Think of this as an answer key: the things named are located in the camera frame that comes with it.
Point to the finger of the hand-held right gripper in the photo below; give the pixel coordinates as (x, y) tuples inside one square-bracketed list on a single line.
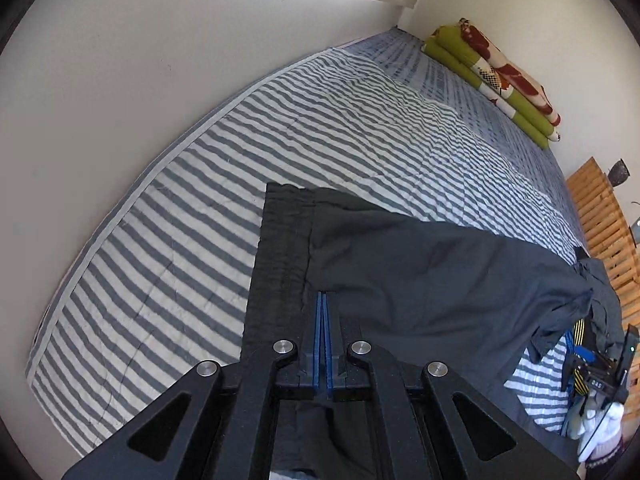
[(605, 360)]

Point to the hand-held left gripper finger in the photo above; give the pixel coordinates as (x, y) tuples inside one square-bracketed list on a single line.
[(330, 355), (320, 355)]

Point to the dark grey shorts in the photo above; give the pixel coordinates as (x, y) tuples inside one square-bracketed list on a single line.
[(425, 270)]

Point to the person's right hand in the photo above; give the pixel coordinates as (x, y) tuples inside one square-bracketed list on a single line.
[(602, 425)]

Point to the blue and yellow ribbed garment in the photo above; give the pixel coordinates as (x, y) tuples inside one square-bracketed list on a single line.
[(579, 332)]

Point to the black garment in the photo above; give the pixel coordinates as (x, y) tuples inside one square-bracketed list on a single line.
[(602, 290)]

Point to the grey metal object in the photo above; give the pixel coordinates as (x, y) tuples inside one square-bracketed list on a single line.
[(636, 227)]

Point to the dark grey pot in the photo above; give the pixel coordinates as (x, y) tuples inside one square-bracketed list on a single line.
[(619, 172)]

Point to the striped bedspread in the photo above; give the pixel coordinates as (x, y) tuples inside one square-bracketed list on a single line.
[(225, 135)]

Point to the folded green floral blanket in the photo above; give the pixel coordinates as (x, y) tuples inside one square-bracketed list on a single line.
[(500, 70)]

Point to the wooden slatted bed rail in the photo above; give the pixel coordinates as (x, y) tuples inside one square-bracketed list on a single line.
[(600, 210)]

